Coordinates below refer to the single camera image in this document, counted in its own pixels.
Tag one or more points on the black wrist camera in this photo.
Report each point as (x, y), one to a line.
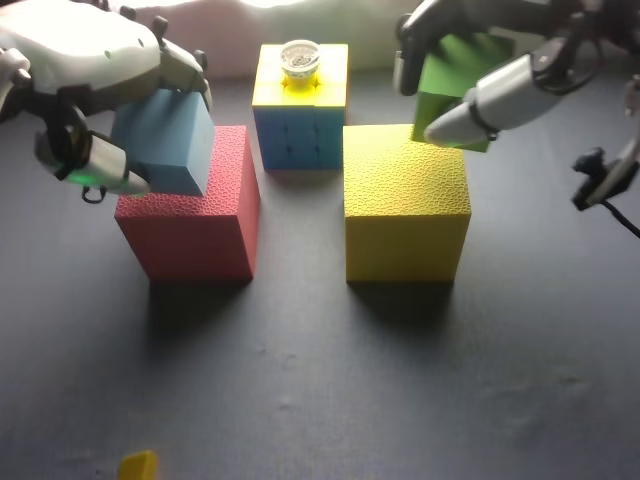
(590, 165)

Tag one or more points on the Rubik's puzzle cube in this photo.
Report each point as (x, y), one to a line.
(300, 140)

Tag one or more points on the large yellow textured cube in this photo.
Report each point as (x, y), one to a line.
(405, 225)

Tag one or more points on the small white patterned cup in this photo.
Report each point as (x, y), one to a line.
(300, 67)

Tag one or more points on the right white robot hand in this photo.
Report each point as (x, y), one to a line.
(500, 95)

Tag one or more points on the large red textured cube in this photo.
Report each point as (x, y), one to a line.
(200, 240)

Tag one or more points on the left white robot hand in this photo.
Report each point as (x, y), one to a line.
(85, 45)

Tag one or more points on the grey table cloth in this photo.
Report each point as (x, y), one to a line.
(310, 350)

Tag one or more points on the green foam cube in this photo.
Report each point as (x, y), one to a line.
(445, 75)

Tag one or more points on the blue foam cube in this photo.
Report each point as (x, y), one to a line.
(170, 135)

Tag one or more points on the small yellow block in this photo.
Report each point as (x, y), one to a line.
(140, 467)

